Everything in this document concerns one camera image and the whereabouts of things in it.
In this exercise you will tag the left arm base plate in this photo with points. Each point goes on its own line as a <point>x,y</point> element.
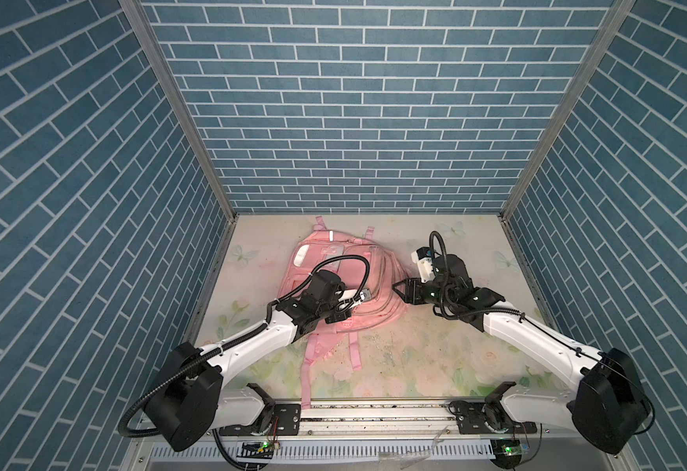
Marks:
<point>281,419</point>

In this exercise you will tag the pink student backpack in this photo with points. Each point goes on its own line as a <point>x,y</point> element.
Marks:
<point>360,263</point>

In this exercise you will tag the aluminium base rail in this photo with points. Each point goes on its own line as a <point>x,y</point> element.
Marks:
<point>366,430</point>

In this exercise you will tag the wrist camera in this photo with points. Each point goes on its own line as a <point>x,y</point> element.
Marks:
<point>348,301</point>
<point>423,259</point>

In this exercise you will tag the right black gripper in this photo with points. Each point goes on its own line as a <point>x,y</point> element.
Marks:
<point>413,291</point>

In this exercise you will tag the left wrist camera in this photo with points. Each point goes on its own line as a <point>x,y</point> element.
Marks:
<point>348,301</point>

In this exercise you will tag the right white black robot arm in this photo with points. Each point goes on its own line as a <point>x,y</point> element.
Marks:
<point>604,401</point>

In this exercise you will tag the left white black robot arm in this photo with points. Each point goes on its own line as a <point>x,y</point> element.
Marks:
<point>187,398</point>

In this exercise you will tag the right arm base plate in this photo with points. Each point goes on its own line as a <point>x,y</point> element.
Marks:
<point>477,418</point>

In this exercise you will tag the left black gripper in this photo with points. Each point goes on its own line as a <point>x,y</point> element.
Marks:
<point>343,315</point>

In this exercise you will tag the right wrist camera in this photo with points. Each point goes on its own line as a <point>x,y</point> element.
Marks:
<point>423,259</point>

